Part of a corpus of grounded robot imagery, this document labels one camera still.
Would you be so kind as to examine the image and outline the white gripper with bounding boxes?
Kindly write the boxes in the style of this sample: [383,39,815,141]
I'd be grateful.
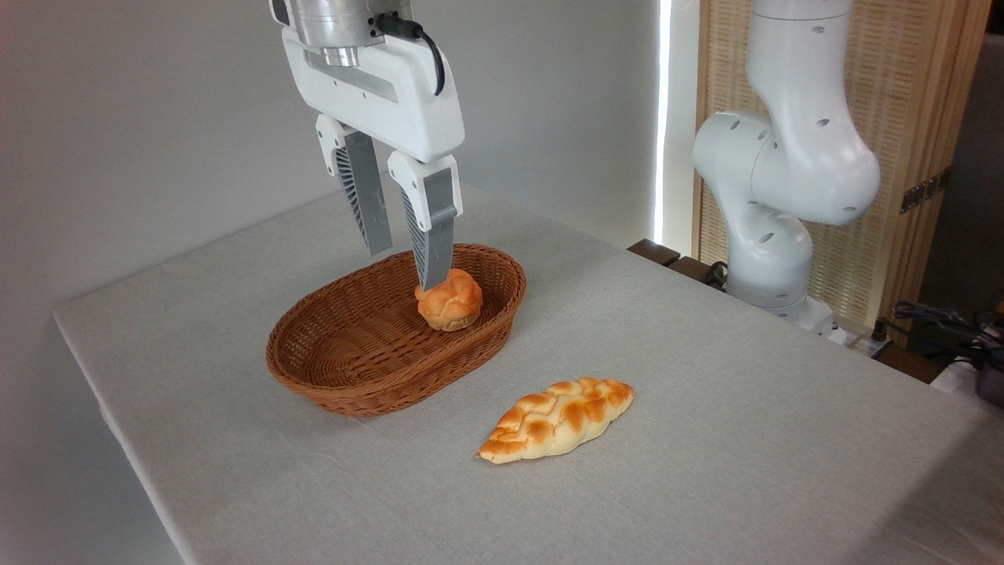
[282,27,466,292]

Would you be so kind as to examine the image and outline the long braided bread loaf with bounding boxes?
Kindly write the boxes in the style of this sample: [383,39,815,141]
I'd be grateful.
[477,377,635,465]

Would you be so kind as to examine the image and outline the round golden bread roll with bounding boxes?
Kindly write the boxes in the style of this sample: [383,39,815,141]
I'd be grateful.
[414,268,483,332]

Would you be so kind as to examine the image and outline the brown oval wicker basket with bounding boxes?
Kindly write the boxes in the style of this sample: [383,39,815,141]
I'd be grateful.
[265,242,527,417]

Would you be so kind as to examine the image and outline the dark wooden base board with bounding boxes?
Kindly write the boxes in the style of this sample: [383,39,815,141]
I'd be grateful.
[627,239,726,290]

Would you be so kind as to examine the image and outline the light grey tablecloth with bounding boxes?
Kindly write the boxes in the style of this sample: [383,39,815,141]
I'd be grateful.
[53,165,1004,565]

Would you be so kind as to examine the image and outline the black screen hinge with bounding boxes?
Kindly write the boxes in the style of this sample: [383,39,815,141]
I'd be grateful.
[900,169,952,214]

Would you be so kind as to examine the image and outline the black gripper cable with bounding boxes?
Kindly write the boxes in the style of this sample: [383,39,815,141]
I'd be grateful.
[375,13,446,97]

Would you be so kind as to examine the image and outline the black cable bundle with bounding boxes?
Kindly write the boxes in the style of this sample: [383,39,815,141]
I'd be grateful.
[893,301,1004,370]

